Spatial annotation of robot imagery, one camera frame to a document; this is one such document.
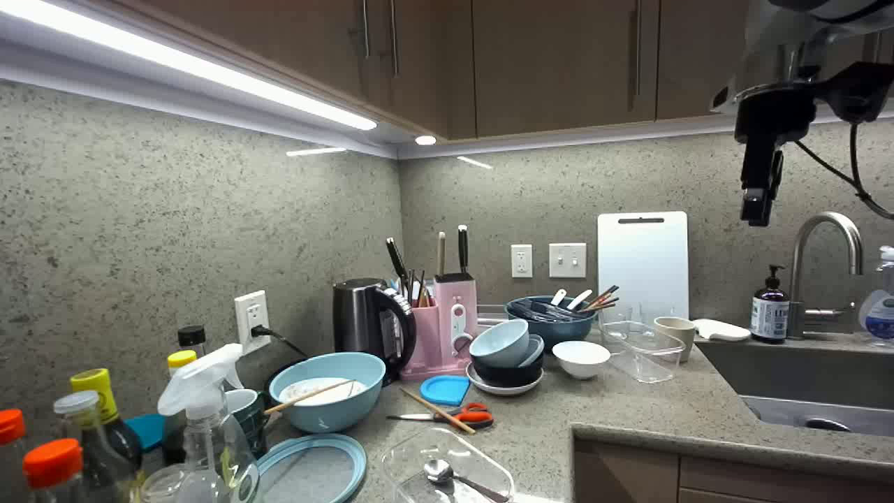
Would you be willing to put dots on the clear blue spray bottle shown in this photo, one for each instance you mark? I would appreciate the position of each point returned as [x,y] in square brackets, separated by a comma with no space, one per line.
[880,312]

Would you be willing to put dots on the plain wooden chopstick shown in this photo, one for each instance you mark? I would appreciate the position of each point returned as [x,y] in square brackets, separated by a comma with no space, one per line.
[309,395]
[437,409]

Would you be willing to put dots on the pink knife block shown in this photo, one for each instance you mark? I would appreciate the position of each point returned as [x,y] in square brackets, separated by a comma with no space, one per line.
[451,325]

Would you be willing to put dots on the white cloth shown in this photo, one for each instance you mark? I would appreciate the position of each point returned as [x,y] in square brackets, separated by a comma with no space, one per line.
[722,329]

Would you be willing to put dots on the grey blue bowl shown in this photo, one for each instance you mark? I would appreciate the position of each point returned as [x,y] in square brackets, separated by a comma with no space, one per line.
[497,342]

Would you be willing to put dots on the metal spoon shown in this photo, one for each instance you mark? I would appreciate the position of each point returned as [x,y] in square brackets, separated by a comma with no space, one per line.
[437,473]

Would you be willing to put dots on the under cabinet light strip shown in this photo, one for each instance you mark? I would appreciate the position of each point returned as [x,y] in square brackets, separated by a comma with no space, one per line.
[185,61]

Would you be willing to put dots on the black power plug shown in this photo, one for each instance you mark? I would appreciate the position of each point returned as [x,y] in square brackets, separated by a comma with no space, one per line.
[264,332]

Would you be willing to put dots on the clear capped bottle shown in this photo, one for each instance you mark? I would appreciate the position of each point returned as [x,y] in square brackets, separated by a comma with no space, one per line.
[76,409]

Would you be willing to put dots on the beige cup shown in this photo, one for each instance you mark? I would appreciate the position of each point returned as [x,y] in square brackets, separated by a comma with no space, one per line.
[678,333]

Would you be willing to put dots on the steel kitchen faucet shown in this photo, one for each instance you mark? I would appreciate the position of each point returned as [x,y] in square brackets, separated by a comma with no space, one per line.
[824,224]

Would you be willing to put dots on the wide white light switch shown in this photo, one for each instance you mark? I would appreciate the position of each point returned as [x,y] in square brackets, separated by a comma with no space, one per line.
[569,261]

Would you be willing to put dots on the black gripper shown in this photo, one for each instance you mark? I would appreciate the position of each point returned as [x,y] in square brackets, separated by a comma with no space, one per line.
[773,117]

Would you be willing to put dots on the teal mug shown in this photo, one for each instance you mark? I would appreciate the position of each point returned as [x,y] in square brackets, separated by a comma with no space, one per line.
[247,416]

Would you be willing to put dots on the white cutting board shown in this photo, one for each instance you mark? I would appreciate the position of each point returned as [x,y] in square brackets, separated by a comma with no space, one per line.
[643,269]

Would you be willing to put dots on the black capped bottle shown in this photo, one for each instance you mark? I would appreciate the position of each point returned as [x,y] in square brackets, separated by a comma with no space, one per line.
[193,336]

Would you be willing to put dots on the white wall outlet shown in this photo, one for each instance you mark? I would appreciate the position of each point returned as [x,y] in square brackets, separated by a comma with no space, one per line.
[252,312]

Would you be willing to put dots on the light blue oval plate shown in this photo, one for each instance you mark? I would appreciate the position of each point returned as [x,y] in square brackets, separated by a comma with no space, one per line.
[310,470]

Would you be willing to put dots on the round puck light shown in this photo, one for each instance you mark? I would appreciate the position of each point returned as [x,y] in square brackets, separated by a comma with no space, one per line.
[426,140]

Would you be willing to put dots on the clear glass container with spoon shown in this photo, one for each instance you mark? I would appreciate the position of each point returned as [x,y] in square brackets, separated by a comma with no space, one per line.
[408,465]

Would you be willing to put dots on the large yellow capped bottle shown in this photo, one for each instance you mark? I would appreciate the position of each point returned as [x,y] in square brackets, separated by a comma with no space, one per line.
[99,393]

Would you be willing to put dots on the steel kitchen sink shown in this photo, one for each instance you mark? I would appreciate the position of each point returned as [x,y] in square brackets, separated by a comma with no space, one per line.
[812,381]

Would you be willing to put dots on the brown wooden wall cabinets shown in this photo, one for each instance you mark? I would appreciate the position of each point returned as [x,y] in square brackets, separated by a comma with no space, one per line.
[559,58]

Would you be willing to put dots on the black electric kettle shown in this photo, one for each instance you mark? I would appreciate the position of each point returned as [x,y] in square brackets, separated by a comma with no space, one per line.
[366,324]

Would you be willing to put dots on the small white bowl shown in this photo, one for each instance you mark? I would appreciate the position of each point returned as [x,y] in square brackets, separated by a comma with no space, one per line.
[580,360]

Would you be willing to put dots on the small yellow capped dark bottle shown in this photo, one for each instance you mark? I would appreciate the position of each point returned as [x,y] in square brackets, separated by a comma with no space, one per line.
[179,360]

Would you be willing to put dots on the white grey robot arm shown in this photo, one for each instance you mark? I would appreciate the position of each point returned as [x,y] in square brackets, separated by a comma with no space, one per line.
[792,37]

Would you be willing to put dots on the brown base cabinet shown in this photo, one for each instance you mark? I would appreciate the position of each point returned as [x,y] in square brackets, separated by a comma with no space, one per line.
[743,480]

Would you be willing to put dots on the narrow white light switch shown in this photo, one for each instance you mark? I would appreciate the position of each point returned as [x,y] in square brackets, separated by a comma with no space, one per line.
[521,261]

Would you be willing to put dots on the white headed spray bottle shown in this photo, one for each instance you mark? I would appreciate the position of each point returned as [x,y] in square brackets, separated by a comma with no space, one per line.
[200,374]

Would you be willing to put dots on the white plate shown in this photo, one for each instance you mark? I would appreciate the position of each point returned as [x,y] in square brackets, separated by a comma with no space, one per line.
[504,391]

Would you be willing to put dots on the light blue bowl, white contents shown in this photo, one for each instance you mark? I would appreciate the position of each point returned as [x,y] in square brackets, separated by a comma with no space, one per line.
[326,416]

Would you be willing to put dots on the dark soap pump bottle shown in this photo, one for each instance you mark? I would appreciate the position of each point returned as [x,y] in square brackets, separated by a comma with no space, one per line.
[770,312]

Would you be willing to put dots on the empty clear glass container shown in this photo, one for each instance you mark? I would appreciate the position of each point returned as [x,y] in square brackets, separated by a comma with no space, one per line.
[643,353]

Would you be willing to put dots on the small blue lid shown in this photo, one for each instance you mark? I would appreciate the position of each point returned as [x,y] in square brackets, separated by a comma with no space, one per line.
[444,391]

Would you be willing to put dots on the dark blue bowl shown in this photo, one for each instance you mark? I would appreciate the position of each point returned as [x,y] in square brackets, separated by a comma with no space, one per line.
[548,329]

